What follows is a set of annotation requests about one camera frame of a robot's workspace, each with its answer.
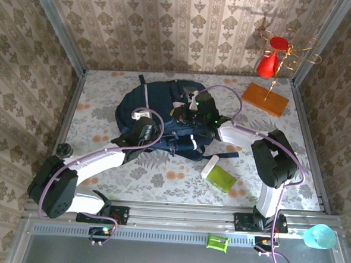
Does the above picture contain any navy blue backpack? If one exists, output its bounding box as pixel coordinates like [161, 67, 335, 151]
[112, 73, 245, 165]

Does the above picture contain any white oblong case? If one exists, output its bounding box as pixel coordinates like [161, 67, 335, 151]
[200, 154, 220, 180]

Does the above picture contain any lime green box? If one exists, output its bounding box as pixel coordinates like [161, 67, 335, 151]
[205, 164, 239, 195]

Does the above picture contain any orange wooden base block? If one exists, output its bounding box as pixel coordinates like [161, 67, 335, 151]
[240, 82, 291, 119]

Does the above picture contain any red cone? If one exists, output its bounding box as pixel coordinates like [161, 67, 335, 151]
[255, 49, 280, 80]

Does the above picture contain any black knob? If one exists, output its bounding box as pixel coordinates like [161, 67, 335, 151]
[56, 142, 74, 159]

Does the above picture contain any red disc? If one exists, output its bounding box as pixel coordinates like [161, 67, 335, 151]
[269, 35, 290, 52]

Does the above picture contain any left connector board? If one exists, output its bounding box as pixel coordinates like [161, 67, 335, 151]
[87, 225, 114, 244]

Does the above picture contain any connector board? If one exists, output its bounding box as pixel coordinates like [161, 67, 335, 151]
[87, 225, 114, 244]
[253, 235, 280, 253]

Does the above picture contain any lime green clip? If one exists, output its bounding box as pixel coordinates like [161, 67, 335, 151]
[205, 233, 231, 255]

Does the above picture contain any grey metal shelf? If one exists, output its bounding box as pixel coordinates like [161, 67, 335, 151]
[5, 216, 351, 263]

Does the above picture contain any right connector board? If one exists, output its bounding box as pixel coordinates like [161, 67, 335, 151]
[253, 235, 280, 253]

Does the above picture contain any cyan cup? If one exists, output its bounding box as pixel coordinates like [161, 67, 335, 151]
[302, 222, 338, 252]

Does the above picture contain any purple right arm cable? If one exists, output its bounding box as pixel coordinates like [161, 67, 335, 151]
[196, 84, 312, 263]

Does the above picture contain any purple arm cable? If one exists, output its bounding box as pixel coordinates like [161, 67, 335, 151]
[36, 101, 166, 250]
[196, 84, 312, 263]

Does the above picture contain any gold wire stand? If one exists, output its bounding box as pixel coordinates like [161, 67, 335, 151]
[255, 25, 325, 105]

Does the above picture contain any aluminium side rail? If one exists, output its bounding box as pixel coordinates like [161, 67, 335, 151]
[36, 69, 87, 202]
[283, 80, 339, 215]

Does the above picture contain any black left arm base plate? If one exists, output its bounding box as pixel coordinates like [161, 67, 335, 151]
[75, 202, 130, 226]

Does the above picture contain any aluminium mounting rail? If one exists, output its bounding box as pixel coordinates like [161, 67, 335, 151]
[23, 194, 344, 238]

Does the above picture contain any slotted grey cable duct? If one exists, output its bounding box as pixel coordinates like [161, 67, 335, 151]
[30, 221, 280, 249]

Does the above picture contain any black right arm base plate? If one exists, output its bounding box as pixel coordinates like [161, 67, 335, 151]
[233, 211, 289, 235]

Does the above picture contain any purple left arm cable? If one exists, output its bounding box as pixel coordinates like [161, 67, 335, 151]
[36, 101, 166, 250]

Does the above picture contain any aluminium frame post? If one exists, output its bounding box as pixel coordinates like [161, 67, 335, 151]
[21, 0, 91, 77]
[290, 0, 351, 89]

